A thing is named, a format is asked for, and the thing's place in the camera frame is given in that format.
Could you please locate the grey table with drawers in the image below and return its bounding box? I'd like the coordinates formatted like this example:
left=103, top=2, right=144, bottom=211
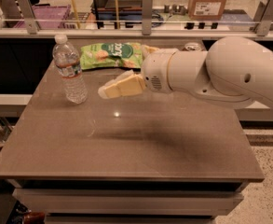
left=0, top=50, right=264, bottom=224

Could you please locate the brown cardboard box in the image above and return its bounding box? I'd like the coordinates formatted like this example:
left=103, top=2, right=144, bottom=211
left=187, top=0, right=226, bottom=20

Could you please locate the orange LaCroix soda can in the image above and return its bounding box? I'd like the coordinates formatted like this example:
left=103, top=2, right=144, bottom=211
left=184, top=42, right=203, bottom=51

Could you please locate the purple plastic crate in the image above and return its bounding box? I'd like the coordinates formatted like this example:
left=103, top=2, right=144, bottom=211
left=15, top=5, right=71, bottom=29

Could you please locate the green snack chip bag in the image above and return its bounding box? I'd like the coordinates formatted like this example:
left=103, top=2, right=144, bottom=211
left=80, top=42, right=143, bottom=70

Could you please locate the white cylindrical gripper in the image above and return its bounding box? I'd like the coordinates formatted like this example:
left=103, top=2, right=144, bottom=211
left=98, top=45, right=178, bottom=99

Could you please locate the glass railing with metal posts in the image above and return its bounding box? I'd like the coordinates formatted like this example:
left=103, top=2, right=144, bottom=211
left=0, top=0, right=273, bottom=41

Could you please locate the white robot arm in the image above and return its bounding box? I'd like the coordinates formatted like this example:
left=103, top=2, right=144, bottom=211
left=98, top=37, right=273, bottom=109

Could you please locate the clear plastic water bottle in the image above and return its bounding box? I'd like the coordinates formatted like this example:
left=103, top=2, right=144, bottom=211
left=52, top=34, right=88, bottom=104

